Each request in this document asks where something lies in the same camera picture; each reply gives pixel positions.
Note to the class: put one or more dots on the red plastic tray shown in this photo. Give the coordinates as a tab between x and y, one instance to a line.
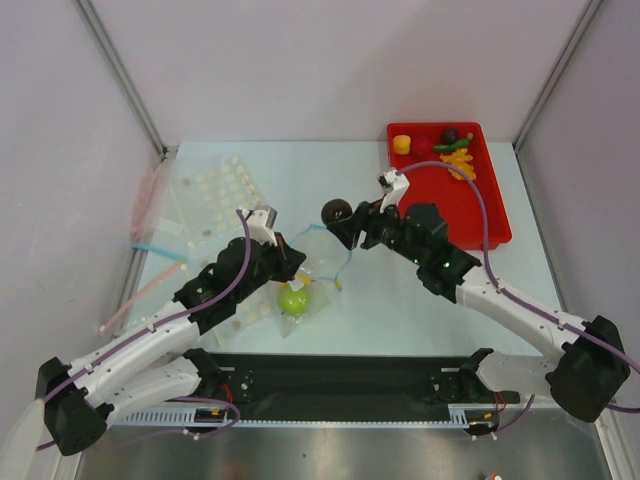
475	213

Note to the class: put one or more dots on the dark mangosteen toy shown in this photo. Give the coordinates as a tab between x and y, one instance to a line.
335	210
449	136

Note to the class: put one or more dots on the right corner aluminium post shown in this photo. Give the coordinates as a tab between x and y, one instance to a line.
586	19

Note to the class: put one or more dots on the red toy fruit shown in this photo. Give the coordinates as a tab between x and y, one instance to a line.
422	147

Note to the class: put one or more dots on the dark mangosteen toy back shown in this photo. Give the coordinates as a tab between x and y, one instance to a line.
449	136

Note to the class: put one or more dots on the green toy apple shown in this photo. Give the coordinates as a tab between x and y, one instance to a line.
294	302

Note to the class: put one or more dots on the dotted clear zip bag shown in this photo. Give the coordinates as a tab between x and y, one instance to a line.
199	204

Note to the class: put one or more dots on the dark mangosteen toy front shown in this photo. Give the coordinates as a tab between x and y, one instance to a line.
335	210

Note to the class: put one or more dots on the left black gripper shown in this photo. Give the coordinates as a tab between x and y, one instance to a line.
287	258

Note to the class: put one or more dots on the blue zipper clear bag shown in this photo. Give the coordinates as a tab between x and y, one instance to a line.
326	259

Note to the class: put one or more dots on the green toy chili pepper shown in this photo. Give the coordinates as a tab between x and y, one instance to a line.
459	144

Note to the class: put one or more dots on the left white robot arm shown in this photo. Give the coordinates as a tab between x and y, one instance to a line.
157	361

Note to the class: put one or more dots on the corner aluminium post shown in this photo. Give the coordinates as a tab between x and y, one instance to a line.
107	49
586	19

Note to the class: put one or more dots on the yellow toy fruit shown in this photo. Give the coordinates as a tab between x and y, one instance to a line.
401	144

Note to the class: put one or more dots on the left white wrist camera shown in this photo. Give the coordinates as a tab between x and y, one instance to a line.
260	222

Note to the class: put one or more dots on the orange toy fruit pieces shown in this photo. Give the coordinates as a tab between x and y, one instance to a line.
461	161

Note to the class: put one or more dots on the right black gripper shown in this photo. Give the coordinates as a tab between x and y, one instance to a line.
363	223

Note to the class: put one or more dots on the aluminium frame rail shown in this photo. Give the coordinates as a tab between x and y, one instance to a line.
181	379

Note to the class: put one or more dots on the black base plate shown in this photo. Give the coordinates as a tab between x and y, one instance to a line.
321	388

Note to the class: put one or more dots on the left corner aluminium post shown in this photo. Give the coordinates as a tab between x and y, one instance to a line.
107	49

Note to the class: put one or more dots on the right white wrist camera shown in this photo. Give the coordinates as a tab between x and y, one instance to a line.
394	184

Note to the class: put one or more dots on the white slotted cable duct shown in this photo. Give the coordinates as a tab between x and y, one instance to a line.
209	417

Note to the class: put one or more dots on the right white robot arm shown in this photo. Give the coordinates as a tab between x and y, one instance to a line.
581	366

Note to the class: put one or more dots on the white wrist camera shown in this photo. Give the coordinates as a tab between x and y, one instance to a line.
394	184
260	222

